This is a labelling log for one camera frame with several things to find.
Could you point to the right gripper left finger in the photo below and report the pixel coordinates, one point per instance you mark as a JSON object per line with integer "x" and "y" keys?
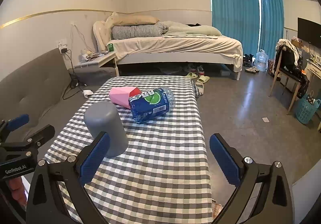
{"x": 45, "y": 202}

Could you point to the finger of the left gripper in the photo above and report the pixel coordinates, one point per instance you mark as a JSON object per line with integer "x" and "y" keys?
{"x": 11, "y": 125}
{"x": 39, "y": 138}

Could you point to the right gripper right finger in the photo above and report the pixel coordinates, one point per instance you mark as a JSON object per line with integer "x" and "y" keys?
{"x": 273, "y": 203}

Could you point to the grey plastic cup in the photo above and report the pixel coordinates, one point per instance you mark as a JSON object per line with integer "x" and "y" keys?
{"x": 104, "y": 117}

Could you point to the pink faceted cup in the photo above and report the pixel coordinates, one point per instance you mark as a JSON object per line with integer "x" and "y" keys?
{"x": 121, "y": 95}

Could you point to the person's hand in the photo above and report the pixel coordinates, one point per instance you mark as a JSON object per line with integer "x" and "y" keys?
{"x": 17, "y": 190}

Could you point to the grey sofa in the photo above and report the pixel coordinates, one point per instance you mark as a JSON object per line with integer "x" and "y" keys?
{"x": 40, "y": 90}

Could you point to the teal laundry basket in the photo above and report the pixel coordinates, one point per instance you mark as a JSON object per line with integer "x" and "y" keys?
{"x": 306, "y": 108}

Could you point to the white bedside table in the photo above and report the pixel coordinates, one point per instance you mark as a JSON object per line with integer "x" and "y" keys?
{"x": 101, "y": 61}

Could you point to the grey checkered tablecloth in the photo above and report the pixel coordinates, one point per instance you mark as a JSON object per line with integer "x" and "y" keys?
{"x": 163, "y": 175}

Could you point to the green can on nightstand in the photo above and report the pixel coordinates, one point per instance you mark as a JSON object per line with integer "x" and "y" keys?
{"x": 110, "y": 47}

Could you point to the blue labelled water bottle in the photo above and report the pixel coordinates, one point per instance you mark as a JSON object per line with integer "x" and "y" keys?
{"x": 150, "y": 104}

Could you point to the green slipper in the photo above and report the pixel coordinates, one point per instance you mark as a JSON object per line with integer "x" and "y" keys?
{"x": 203, "y": 79}
{"x": 191, "y": 75}

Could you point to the beige pillow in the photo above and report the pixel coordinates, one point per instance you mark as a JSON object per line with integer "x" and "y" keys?
{"x": 130, "y": 20}

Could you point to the large clear water jug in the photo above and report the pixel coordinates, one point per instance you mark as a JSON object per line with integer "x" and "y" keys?
{"x": 261, "y": 60}

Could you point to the wooden chair with clothes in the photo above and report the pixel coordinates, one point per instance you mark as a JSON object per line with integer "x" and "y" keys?
{"x": 288, "y": 63}

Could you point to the checkered folded blanket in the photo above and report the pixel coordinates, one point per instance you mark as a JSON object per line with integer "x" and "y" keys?
{"x": 136, "y": 31}

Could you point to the black television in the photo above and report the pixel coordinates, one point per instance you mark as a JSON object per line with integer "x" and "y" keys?
{"x": 309, "y": 32}

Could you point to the bed with beige sheet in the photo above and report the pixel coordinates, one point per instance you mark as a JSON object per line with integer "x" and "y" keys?
{"x": 181, "y": 43}

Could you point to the teal curtain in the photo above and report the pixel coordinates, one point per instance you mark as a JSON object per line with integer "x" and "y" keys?
{"x": 257, "y": 24}

